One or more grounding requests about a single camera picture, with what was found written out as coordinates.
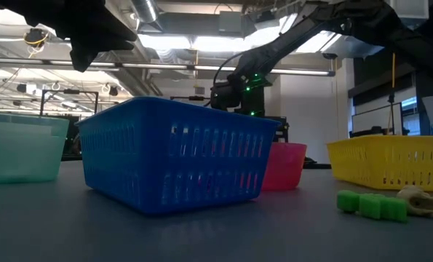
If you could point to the pink round plastic bowl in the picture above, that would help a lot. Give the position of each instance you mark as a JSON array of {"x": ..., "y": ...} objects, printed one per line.
[{"x": 286, "y": 167}]

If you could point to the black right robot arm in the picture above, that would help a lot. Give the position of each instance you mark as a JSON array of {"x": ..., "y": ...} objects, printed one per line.
[{"x": 292, "y": 40}]

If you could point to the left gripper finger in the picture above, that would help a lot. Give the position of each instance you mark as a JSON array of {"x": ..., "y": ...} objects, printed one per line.
[{"x": 83, "y": 60}]

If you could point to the yellow plastic basket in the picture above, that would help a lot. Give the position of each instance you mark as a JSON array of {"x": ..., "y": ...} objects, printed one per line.
[{"x": 365, "y": 156}]

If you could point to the black background rig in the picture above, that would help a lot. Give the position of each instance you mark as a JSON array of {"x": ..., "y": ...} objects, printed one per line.
[{"x": 283, "y": 131}]

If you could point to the green plastic monster figure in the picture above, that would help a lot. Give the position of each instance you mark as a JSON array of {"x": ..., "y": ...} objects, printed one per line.
[{"x": 372, "y": 206}]

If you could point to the white board with black frame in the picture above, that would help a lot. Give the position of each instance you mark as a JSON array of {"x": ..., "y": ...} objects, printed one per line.
[{"x": 376, "y": 118}]

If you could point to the green translucent plastic bin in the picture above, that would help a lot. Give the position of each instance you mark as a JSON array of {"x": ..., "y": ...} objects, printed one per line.
[{"x": 19, "y": 153}]

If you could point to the long ceiling light strip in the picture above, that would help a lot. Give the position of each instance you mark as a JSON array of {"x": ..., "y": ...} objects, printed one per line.
[{"x": 154, "y": 66}]

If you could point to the grey ceiling box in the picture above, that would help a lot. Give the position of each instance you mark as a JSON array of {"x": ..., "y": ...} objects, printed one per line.
[{"x": 230, "y": 23}]

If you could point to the grey wall vent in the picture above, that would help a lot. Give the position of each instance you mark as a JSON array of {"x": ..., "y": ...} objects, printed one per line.
[{"x": 199, "y": 90}]

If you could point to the black light stand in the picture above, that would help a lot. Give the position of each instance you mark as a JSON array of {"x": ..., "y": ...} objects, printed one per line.
[{"x": 391, "y": 109}]

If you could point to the black frame rig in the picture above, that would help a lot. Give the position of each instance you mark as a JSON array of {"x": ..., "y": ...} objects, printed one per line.
[{"x": 68, "y": 91}]

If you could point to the blue plastic basket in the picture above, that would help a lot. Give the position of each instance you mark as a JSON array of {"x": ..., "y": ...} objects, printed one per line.
[{"x": 129, "y": 156}]

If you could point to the cream plastic skull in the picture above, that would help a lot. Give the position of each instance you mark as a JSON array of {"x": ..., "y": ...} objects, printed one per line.
[{"x": 421, "y": 202}]

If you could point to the silver air duct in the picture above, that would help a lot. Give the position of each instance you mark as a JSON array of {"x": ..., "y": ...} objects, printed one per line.
[{"x": 145, "y": 11}]

